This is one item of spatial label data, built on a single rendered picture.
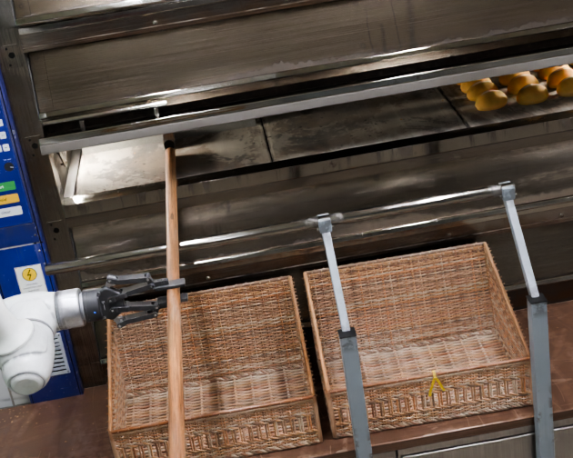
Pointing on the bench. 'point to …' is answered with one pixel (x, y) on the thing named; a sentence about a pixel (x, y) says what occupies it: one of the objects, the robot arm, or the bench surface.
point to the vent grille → (59, 357)
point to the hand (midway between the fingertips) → (171, 292)
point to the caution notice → (30, 279)
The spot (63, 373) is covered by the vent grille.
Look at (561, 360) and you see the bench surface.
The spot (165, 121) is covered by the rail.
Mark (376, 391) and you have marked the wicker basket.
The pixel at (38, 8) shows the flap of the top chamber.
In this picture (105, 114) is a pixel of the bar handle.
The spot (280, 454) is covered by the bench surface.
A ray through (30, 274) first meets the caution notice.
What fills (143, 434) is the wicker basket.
